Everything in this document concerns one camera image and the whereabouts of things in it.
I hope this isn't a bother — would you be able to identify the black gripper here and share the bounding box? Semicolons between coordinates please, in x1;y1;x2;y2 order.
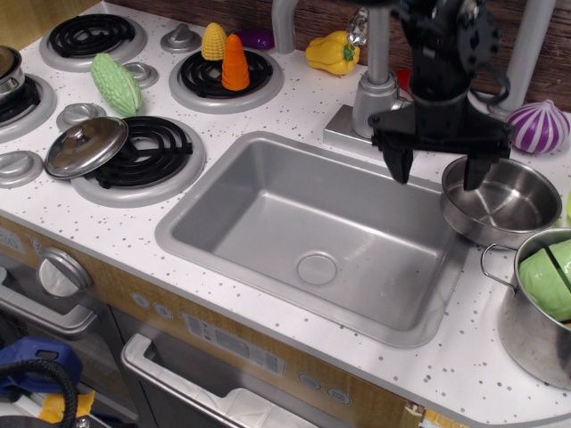
368;98;511;191

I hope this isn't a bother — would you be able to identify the small steel pan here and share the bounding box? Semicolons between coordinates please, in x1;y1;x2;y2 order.
440;158;562;248

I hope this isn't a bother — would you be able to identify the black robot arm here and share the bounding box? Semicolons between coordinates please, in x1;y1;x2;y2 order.
367;1;513;190

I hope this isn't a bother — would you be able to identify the grey toy sink basin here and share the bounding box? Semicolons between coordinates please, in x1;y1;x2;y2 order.
155;132;469;348

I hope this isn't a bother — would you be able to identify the silver toy faucet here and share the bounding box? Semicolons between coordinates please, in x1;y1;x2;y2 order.
271;0;418;148

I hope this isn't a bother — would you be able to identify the red toy pepper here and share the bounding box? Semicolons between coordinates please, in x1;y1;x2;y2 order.
396;69;411;95

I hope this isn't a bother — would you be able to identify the purple striped toy onion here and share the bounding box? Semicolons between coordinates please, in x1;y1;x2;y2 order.
508;100;570;154

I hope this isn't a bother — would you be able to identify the yellow toy bell pepper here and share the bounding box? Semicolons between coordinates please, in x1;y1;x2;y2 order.
305;30;360;76

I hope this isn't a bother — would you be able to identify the green toy cabbage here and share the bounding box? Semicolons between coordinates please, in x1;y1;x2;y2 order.
518;240;570;322

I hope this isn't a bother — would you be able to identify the grey support pole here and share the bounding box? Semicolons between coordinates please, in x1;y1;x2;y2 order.
488;0;557;120

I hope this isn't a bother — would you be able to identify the tall steel pot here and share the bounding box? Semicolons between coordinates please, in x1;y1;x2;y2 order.
480;227;570;390

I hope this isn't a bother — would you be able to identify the orange toy carrot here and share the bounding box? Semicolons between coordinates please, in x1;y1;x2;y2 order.
222;34;250;91

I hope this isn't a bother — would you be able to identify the purple toy eggplant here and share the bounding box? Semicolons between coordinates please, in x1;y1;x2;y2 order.
227;29;275;51

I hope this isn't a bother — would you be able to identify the yellow toy corn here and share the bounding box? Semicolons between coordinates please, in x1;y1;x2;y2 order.
202;22;228;62

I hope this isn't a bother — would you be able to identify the back right black burner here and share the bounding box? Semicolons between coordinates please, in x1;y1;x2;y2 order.
169;48;284;114

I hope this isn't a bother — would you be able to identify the black burner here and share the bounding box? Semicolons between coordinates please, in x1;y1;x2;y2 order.
169;48;284;114
71;116;206;209
1;74;56;144
39;13;147;72

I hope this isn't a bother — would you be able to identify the front right black burner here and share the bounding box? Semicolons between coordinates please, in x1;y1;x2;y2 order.
71;116;206;209

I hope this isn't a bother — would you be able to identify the grey stove knob back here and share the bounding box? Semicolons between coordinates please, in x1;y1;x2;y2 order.
160;23;202;54

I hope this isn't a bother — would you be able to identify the grey stove knob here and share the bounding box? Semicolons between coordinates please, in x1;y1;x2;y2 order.
124;62;159;89
56;103;107;132
160;23;202;54
1;151;44;189

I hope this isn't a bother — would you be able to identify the grey stove knob middle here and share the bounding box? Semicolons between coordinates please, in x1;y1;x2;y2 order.
124;62;159;89

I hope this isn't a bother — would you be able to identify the green toy bitter gourd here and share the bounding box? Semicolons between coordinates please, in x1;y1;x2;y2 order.
91;53;143;117

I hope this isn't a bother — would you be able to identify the steel pot lid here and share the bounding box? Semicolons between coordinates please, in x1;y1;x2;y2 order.
45;117;128;179

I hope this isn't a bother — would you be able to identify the grey stove knob left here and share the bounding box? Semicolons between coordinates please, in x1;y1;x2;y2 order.
56;103;107;132

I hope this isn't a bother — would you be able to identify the back left black burner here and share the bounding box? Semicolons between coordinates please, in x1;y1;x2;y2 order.
39;13;147;72

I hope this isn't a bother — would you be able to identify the silver oven dial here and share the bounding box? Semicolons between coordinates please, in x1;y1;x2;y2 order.
37;247;93;298

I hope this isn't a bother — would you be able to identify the front left black burner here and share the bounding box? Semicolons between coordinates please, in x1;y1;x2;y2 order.
1;74;56;144

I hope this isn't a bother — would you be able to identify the grey stove knob front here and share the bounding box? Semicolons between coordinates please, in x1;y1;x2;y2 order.
1;151;44;189

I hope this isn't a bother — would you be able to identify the steel pot on left burner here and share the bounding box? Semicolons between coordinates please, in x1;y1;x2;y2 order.
0;45;25;104

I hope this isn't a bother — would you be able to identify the blue clamp tool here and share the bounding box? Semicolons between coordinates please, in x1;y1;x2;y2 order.
1;336;83;395

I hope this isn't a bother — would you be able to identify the silver oven door handle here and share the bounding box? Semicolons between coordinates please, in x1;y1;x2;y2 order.
120;333;322;428

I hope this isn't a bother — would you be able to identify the silver left oven handle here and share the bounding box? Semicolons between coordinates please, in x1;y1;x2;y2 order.
1;267;98;335

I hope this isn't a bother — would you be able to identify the black braided cable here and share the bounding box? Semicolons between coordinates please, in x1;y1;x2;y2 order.
0;358;80;428

